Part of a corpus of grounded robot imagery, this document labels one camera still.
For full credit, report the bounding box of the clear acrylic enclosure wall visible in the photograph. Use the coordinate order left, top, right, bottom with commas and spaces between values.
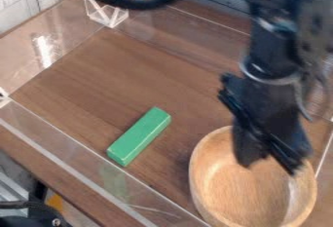
0, 0, 333, 227

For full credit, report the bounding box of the black device lower left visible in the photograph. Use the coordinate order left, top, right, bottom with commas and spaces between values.
0, 210, 72, 227

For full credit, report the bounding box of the black cable lower left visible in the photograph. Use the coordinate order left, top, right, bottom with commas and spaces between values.
0, 200, 58, 227

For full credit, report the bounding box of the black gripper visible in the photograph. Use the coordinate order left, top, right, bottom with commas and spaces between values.
217, 73, 312, 176

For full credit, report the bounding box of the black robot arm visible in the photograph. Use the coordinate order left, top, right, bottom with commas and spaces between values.
99, 0, 333, 174

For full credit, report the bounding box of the green rectangular block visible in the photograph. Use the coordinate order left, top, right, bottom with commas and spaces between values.
107, 107, 171, 167

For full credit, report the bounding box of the brown wooden bowl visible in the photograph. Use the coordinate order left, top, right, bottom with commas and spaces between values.
189, 127, 317, 227

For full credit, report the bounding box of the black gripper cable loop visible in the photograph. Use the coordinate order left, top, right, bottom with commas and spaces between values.
294, 71, 333, 123

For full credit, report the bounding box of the clear acrylic corner bracket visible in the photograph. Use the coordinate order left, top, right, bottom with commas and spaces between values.
83, 0, 129, 28

